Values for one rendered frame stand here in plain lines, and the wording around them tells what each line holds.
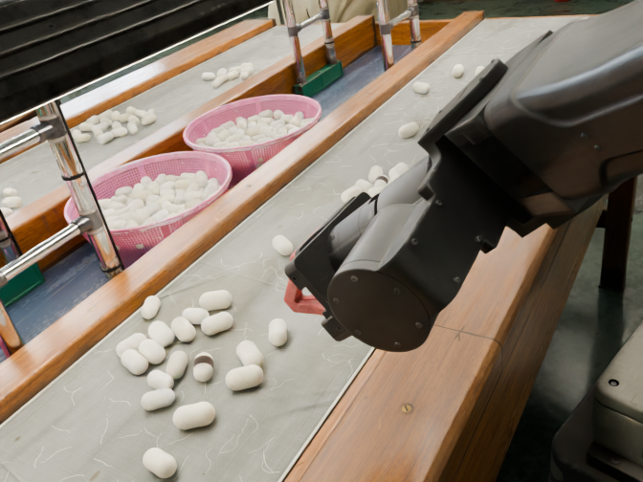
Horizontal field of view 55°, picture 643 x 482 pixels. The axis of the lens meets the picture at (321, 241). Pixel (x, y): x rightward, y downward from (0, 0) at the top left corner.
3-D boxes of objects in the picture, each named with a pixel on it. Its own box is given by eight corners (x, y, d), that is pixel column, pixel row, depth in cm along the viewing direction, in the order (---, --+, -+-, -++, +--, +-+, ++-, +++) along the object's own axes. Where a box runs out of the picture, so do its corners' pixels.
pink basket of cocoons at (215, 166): (261, 194, 110) (250, 145, 105) (215, 282, 88) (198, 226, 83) (128, 203, 116) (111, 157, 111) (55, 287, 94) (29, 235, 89)
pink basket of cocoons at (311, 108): (352, 142, 124) (345, 96, 119) (279, 205, 106) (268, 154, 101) (249, 133, 137) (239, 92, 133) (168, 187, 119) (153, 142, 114)
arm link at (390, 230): (622, 159, 32) (505, 47, 32) (588, 303, 25) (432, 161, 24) (470, 257, 41) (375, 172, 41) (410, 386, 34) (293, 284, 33)
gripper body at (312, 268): (277, 273, 41) (338, 225, 36) (350, 200, 48) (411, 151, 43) (341, 343, 42) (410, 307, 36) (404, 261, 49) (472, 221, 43)
